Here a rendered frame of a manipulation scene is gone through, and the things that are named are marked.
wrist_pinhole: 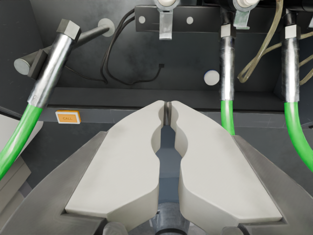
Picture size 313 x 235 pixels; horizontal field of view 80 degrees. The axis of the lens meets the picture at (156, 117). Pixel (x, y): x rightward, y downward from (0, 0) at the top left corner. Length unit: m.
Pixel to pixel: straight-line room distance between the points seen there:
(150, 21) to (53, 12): 0.28
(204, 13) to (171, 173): 0.60
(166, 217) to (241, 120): 0.44
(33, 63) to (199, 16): 0.25
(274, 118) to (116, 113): 0.37
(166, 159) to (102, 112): 0.46
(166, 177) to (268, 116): 0.47
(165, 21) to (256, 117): 0.33
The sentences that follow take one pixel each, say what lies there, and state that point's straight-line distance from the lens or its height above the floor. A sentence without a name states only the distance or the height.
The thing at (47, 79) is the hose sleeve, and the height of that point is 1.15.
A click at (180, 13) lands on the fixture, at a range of 0.35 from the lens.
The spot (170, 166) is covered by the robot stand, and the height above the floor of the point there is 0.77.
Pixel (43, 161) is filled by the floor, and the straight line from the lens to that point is 2.24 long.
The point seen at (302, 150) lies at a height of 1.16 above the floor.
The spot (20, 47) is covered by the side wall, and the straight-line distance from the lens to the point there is 0.52.
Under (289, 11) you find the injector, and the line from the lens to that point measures 0.32.
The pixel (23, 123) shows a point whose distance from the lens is 0.23.
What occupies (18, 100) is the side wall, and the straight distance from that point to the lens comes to 0.50.
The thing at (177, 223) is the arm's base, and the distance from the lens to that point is 0.74.
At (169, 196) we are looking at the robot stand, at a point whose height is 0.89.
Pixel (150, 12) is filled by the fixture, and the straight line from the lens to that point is 0.35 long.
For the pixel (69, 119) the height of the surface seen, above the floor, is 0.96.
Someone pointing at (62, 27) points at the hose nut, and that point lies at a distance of 0.24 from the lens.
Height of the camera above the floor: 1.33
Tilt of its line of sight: 58 degrees down
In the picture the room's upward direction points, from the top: 176 degrees counter-clockwise
